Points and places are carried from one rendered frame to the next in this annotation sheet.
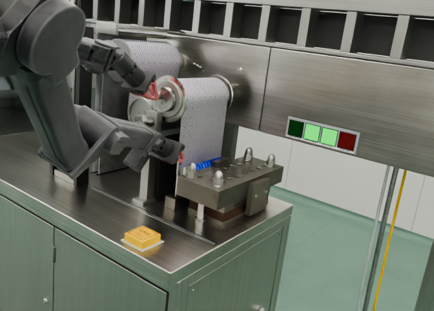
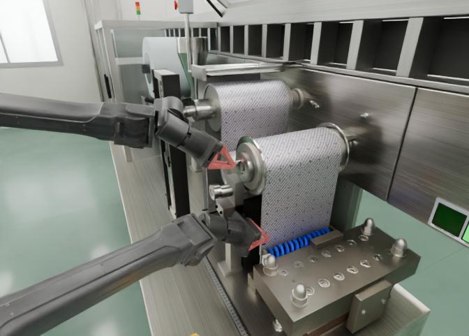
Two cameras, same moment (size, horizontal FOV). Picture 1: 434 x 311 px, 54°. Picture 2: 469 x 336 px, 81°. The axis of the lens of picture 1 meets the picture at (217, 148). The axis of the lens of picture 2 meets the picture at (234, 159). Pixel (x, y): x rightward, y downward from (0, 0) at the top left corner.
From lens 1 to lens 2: 80 cm
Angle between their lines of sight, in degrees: 29
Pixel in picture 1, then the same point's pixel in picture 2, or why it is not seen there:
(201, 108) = (294, 178)
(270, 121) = (404, 195)
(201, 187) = (274, 299)
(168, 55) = (273, 98)
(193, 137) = (283, 212)
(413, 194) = not seen: outside the picture
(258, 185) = (368, 300)
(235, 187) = (326, 307)
